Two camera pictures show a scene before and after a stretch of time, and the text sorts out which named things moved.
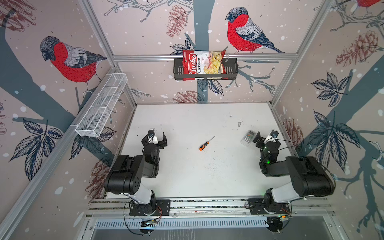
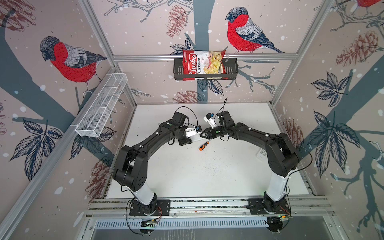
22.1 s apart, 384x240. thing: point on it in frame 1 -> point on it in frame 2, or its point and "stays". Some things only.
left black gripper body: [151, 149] -> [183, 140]
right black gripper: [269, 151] -> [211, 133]
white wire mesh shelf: [90, 123] stays
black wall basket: [230, 71] stays
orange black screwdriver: [203, 146] stays
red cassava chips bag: [198, 62] stays
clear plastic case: [248, 138] -> [196, 137]
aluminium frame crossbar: [178, 57] stays
